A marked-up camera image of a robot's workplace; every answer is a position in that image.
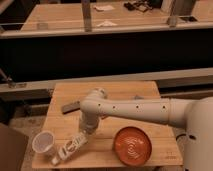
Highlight white lotion bottle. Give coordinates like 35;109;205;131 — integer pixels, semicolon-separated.
51;132;88;166

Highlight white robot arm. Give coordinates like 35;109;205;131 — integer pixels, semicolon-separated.
80;88;213;171

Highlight orange ceramic bowl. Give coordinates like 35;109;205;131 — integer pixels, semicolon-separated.
113;127;152;166

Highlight blue sponge block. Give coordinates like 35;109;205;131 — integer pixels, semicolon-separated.
134;95;144;100

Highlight grey rectangular block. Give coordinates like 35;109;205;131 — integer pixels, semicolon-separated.
61;101;80;114

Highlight white crumpled paper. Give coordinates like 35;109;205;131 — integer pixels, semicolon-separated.
97;20;117;27

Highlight white paper on far table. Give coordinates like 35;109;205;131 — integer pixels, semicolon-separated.
94;5;115;11

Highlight clear plastic cup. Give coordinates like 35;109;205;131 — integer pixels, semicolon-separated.
32;131;55;156

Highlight black tools on far table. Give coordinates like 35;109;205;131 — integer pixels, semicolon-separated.
123;0;153;13

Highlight metal clamp left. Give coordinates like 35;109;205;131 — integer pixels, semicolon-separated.
0;68;27;88

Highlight metal post centre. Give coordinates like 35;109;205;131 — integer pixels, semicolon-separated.
81;0;92;32

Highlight metal post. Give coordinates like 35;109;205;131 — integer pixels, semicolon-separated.
81;0;92;32
167;0;197;27

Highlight metal post right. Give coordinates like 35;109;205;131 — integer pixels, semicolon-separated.
167;0;197;27

